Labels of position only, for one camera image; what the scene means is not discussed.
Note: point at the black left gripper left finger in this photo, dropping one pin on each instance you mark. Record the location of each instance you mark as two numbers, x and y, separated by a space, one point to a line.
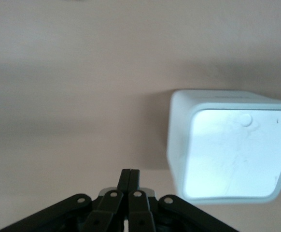
102 212

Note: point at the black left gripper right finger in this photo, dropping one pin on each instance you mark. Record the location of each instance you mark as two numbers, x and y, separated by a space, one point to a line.
143 212

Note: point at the small white lidded trash bin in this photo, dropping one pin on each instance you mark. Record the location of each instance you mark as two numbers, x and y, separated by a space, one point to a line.
227 157

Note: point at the large table cover mat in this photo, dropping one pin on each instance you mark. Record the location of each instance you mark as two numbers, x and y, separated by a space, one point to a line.
58 72

